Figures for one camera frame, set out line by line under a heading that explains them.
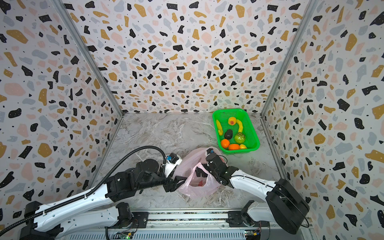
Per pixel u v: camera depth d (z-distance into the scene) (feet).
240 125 3.67
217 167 2.15
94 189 1.48
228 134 3.38
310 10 2.36
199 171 2.13
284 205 1.38
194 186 2.13
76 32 2.55
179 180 1.94
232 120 3.64
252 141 3.27
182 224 2.40
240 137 3.27
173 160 1.85
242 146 3.19
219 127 3.60
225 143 3.23
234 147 3.10
